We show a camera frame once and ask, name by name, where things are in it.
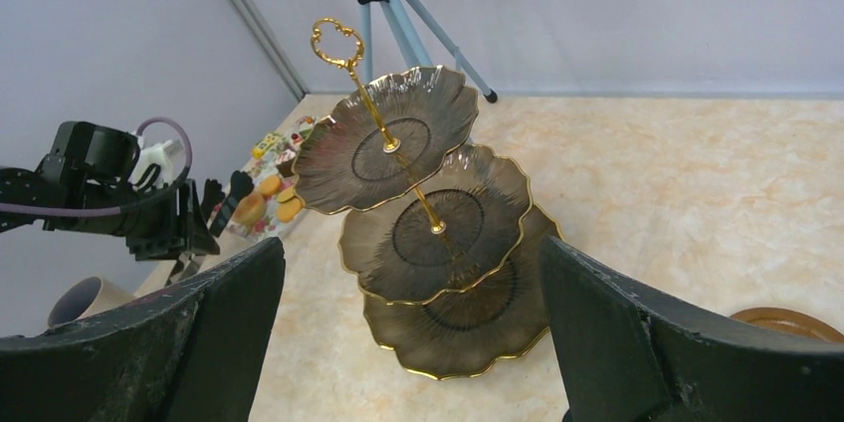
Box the blue tripod stand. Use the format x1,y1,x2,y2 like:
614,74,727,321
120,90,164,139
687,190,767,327
356,0,499,104

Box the chocolate cake piece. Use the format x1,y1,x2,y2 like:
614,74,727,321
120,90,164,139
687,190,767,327
274,148,298,178

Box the three-tier glass cake stand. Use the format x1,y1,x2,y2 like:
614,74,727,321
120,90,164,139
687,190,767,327
291,18,565,382

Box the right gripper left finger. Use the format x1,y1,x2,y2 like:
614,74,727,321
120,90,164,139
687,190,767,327
1,238,286,421

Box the round golden bun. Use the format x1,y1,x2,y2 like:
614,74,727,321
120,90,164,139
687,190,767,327
232,191,267,228

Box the yellow round biscuit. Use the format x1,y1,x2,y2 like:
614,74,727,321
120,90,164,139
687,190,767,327
256,174,284,199
276,186,296,203
276,197,304,223

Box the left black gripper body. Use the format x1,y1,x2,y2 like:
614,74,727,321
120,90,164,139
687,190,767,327
125,178,220,261

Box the large wooden saucer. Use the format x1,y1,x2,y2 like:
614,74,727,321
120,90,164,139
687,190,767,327
731,307,843,342

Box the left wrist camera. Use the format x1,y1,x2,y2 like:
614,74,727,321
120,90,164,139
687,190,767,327
129,139,184,191

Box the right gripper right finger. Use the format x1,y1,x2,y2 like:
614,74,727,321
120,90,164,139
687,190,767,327
539,237,843,421

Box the floral serving tray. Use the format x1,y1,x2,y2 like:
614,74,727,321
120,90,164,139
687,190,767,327
225,115,316,242

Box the black metal tongs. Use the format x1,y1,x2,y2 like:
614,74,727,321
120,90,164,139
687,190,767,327
164,170,255,286

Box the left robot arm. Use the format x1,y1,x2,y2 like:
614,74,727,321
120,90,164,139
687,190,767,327
1,117,220,261

